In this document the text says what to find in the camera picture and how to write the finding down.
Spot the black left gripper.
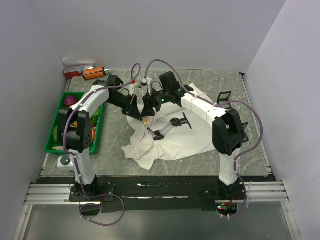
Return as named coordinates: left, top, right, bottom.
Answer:
left=107, top=93, right=143, bottom=121

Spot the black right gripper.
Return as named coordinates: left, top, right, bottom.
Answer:
left=140, top=87, right=171, bottom=118

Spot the white garment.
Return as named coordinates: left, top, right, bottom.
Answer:
left=121, top=82, right=219, bottom=171

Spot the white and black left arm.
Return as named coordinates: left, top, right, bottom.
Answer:
left=57, top=74, right=143, bottom=201

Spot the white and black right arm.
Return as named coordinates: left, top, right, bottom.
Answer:
left=141, top=71, right=247, bottom=200

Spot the orange cylindrical tool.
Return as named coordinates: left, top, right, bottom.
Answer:
left=82, top=67, right=109, bottom=80

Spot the purple toy onion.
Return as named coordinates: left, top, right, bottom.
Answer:
left=63, top=95, right=79, bottom=107

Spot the green plastic tray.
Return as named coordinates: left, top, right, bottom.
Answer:
left=44, top=91, right=105, bottom=155

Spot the red white carton box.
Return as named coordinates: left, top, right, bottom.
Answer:
left=63, top=63, right=94, bottom=79

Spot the green toy pepper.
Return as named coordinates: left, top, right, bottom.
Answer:
left=52, top=125, right=59, bottom=144

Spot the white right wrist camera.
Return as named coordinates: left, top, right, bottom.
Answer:
left=140, top=77, right=153, bottom=93

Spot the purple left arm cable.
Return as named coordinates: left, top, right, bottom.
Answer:
left=63, top=62, right=141, bottom=227

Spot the black frame stand far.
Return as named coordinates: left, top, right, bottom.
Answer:
left=217, top=91, right=232, bottom=110

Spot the black frame stand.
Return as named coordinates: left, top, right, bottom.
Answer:
left=217, top=91, right=232, bottom=110
left=242, top=122, right=249, bottom=143

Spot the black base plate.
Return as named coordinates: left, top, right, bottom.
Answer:
left=69, top=176, right=245, bottom=213

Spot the black frame stand near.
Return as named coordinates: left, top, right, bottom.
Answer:
left=242, top=122, right=249, bottom=143

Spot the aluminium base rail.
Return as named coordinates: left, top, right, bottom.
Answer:
left=24, top=181, right=289, bottom=206

